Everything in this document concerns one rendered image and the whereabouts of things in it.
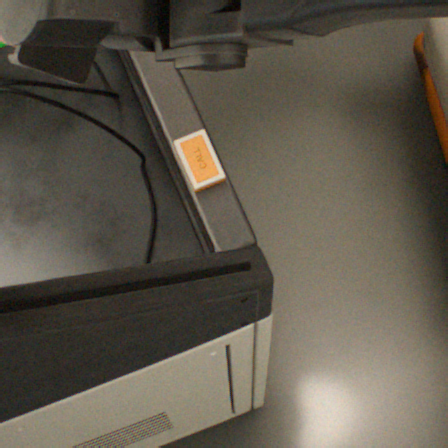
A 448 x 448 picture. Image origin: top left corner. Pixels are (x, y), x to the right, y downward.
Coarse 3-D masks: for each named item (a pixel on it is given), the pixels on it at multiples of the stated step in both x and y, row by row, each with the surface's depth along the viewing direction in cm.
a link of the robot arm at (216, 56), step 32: (0, 0) 75; (32, 0) 73; (64, 0) 72; (96, 0) 73; (128, 0) 74; (160, 0) 76; (0, 32) 75; (32, 32) 73; (64, 32) 74; (96, 32) 76; (128, 32) 74; (160, 32) 76; (192, 64) 74; (224, 64) 74
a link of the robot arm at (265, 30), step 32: (192, 0) 72; (224, 0) 72; (256, 0) 70; (288, 0) 69; (320, 0) 68; (352, 0) 67; (384, 0) 66; (416, 0) 65; (192, 32) 72; (224, 32) 71; (256, 32) 71; (288, 32) 71; (320, 32) 72
